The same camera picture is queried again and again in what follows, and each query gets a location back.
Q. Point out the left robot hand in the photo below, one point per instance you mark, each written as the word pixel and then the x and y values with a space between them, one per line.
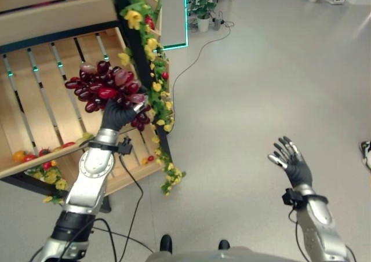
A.
pixel 116 115

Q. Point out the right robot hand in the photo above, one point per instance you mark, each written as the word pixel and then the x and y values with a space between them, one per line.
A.
pixel 295 166

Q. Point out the red grape bunch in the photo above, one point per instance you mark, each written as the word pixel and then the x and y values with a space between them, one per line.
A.
pixel 107 88

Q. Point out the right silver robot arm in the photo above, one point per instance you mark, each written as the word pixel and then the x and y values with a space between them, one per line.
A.
pixel 319 224

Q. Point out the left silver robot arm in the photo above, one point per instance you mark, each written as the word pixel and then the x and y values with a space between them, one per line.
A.
pixel 84 186

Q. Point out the green yellow fruit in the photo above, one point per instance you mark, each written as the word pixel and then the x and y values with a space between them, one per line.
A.
pixel 84 137

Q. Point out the small orange cherry tomato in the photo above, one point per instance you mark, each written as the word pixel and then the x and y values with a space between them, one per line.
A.
pixel 144 160

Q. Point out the small red cherry tomato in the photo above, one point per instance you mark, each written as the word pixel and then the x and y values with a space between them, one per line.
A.
pixel 150 158

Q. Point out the yellow flower garland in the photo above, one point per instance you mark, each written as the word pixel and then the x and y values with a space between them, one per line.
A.
pixel 152 70

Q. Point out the wooden produce shelf stand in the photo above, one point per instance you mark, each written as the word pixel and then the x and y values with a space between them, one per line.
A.
pixel 52 79

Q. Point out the robot right dark foot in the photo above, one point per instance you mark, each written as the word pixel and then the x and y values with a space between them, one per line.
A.
pixel 223 244

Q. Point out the robot dark foot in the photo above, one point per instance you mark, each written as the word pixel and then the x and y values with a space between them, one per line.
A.
pixel 223 244
pixel 166 243

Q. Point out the white counter with green light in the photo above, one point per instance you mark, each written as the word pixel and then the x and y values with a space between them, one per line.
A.
pixel 171 12

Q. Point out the robot left dark foot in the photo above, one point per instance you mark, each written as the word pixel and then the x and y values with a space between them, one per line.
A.
pixel 166 243

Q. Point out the grey power adapter box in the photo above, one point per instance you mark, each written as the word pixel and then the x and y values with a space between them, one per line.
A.
pixel 217 23

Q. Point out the potted green plant white pot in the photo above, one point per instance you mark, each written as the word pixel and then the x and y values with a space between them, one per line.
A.
pixel 203 7

